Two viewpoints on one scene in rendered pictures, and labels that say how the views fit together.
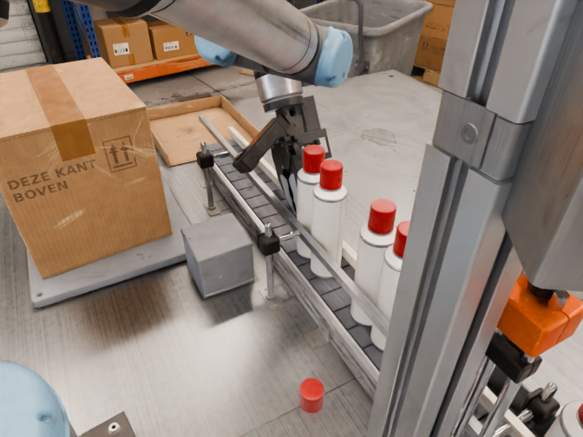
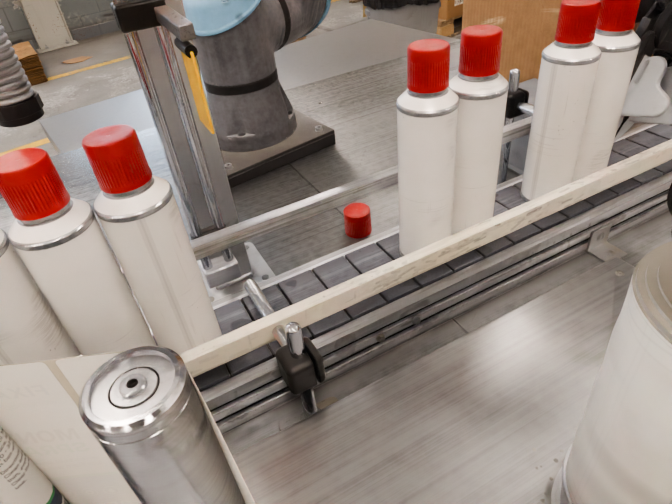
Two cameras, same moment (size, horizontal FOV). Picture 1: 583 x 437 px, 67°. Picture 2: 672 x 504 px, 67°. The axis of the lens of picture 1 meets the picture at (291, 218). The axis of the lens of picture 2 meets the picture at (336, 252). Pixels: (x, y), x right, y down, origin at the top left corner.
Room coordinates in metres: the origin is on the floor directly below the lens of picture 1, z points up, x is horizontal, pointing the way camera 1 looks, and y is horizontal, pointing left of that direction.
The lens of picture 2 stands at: (0.34, -0.55, 1.21)
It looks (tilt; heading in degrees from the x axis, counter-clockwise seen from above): 38 degrees down; 94
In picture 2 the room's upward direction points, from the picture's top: 7 degrees counter-clockwise
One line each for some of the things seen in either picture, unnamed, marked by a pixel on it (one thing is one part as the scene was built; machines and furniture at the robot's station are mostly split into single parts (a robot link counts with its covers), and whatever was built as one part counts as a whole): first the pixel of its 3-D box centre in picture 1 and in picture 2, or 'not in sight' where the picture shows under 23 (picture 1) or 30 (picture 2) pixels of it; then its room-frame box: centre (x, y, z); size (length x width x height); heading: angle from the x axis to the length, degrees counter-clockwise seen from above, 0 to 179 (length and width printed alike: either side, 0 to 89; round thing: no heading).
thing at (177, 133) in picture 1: (198, 127); not in sight; (1.17, 0.27, 0.85); 0.30 x 0.26 x 0.04; 28
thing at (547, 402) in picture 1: (534, 412); (304, 376); (0.29, -0.30, 0.89); 0.03 x 0.03 x 0.12; 28
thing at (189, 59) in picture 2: not in sight; (196, 86); (0.24, -0.21, 1.09); 0.03 x 0.01 x 0.06; 118
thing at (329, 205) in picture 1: (328, 221); (560, 110); (0.55, -0.06, 0.98); 0.05 x 0.05 x 0.20
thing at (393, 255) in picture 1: (398, 290); (426, 161); (0.41, -0.14, 0.98); 0.05 x 0.05 x 0.20
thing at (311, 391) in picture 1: (311, 394); (357, 219); (0.34, -0.03, 0.85); 0.03 x 0.03 x 0.03
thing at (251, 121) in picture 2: not in sight; (246, 101); (0.17, 0.25, 0.90); 0.15 x 0.15 x 0.10
